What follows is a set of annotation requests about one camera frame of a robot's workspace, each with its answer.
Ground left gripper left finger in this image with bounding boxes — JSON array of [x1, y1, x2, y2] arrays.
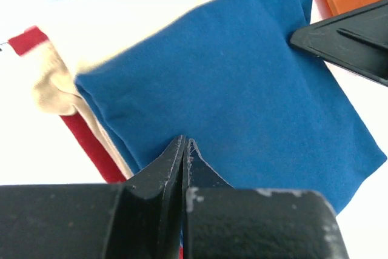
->
[[1, 136, 186, 258]]

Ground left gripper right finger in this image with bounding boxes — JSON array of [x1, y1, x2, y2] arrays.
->
[[182, 139, 348, 258]]

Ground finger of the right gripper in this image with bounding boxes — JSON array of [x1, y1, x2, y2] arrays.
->
[[290, 0, 387, 86]]

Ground blue t shirt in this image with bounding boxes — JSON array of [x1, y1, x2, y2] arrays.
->
[[75, 0, 386, 212]]

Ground beige folded t shirt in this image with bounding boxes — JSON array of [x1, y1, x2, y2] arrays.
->
[[32, 0, 211, 178]]

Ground red folded t shirt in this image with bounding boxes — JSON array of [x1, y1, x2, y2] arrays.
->
[[8, 27, 132, 183]]

